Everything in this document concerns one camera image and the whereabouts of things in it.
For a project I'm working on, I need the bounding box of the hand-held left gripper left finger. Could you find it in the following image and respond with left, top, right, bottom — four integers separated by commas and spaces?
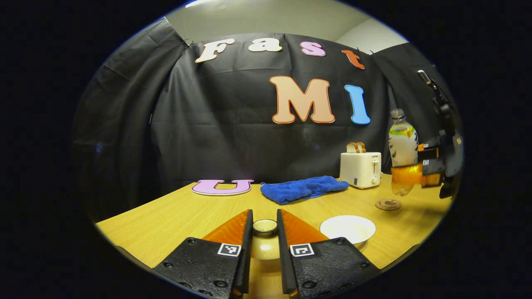
151, 209, 254, 299

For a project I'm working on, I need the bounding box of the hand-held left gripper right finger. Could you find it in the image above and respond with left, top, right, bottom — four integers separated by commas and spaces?
276, 209, 381, 299

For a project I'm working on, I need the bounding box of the plastic water bottle orange drink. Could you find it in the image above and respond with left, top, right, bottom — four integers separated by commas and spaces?
388, 108, 419, 197

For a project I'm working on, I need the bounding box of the round brown coaster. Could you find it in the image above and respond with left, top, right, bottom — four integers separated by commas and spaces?
375, 198, 402, 211

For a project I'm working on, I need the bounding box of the cream ceramic teacup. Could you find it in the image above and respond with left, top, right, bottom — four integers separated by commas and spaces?
319, 215, 377, 246

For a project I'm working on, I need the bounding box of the white toaster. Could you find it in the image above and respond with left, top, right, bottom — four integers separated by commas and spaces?
339, 152, 382, 190

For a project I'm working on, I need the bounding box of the blue towel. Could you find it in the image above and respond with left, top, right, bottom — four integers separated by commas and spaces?
260, 175, 350, 205

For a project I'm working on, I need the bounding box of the purple paper cutout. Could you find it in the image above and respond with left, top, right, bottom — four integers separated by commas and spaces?
191, 179, 254, 196

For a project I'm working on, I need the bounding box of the black backdrop cloth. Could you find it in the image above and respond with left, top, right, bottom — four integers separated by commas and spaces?
72, 17, 464, 223

